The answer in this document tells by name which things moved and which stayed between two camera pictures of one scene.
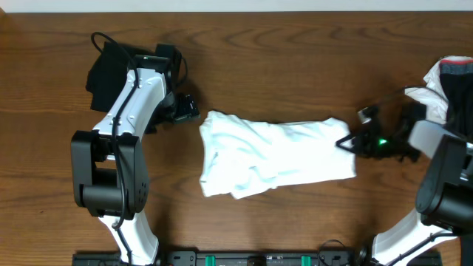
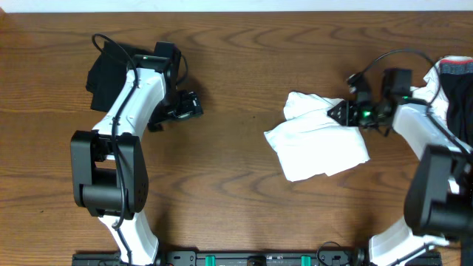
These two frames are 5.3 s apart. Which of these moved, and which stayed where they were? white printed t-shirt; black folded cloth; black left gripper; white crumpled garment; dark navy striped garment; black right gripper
Moved: white printed t-shirt; black right gripper
Stayed: white crumpled garment; dark navy striped garment; black folded cloth; black left gripper
